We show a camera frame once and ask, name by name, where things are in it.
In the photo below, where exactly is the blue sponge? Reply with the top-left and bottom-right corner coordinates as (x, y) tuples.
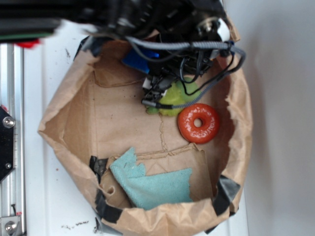
(122, 48), (159, 74)

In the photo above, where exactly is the black metal bracket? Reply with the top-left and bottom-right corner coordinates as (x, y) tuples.
(0, 105), (15, 183)

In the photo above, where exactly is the grey braided cable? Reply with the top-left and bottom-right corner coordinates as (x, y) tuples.
(125, 36), (247, 109)

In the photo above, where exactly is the green plush toy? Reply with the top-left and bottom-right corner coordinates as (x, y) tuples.
(146, 81), (201, 117)

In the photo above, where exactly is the brown paper lined bin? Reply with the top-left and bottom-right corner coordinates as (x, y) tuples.
(38, 38), (253, 236)

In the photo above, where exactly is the aluminium frame rail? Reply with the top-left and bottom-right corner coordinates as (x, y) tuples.
(0, 44), (27, 236)

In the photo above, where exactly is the orange toy donut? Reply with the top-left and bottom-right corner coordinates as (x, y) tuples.
(177, 103), (220, 144)

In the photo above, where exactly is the white tray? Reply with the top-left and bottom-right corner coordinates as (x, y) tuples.
(23, 22), (248, 236)

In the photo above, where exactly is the teal cloth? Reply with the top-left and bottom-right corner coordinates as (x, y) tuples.
(109, 147), (192, 210)

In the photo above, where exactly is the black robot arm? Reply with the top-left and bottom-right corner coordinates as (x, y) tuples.
(0, 0), (232, 109)

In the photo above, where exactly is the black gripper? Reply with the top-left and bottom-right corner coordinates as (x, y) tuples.
(142, 49), (213, 106)

